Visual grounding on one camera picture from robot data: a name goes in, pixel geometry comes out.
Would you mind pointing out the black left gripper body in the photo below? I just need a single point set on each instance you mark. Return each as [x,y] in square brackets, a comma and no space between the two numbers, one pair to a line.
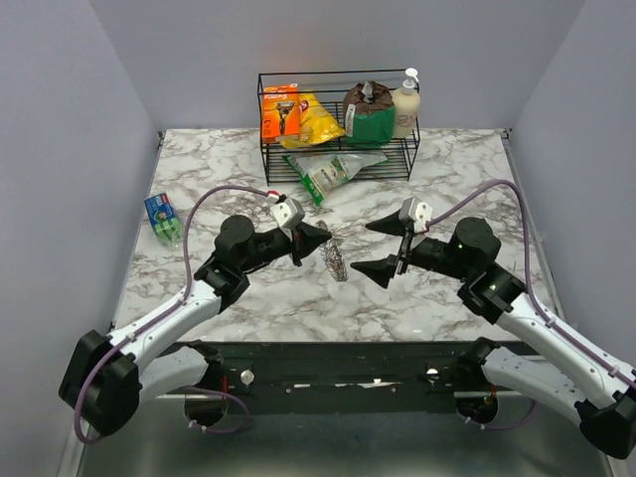
[271,246]

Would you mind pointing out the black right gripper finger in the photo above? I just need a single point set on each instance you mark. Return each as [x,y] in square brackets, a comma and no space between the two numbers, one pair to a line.
[380,271]
[391,225]

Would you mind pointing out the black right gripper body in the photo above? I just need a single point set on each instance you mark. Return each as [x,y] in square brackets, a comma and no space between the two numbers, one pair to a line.
[426,251]

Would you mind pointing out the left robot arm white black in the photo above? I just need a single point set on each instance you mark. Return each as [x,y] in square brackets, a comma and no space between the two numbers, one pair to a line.
[109,376]

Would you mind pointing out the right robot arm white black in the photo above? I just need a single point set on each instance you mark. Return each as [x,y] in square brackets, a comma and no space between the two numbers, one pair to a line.
[590,387]

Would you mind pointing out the green white plastic pouch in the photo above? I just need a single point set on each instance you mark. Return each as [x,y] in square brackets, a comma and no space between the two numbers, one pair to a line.
[321,173]

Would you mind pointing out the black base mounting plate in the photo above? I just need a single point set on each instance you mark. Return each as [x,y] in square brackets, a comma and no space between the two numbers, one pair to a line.
[313,378]

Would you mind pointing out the yellow snack bag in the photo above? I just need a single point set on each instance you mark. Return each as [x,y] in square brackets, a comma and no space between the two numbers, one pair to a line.
[317,124]

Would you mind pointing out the blue green toothpaste box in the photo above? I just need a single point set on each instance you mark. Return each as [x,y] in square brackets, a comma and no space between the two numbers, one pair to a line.
[164,219]

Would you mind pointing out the brown green bag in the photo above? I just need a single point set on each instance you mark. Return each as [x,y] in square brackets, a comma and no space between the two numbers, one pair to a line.
[369,114]

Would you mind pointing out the cream lotion pump bottle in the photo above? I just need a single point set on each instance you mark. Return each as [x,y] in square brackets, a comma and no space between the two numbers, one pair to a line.
[406,101]

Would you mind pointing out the orange razor package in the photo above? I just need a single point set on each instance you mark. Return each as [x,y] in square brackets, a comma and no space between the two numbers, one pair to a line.
[280,113]

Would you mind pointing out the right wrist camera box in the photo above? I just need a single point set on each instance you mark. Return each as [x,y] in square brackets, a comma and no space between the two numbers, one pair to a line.
[415,212]

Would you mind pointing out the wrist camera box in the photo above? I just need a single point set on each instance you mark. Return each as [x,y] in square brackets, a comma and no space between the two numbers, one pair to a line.
[415,212]
[287,212]

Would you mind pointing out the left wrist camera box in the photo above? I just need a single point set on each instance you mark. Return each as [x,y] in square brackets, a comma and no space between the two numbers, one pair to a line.
[287,212]

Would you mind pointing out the aluminium rail frame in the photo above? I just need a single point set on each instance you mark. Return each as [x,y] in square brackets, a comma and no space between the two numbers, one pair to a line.
[529,441]

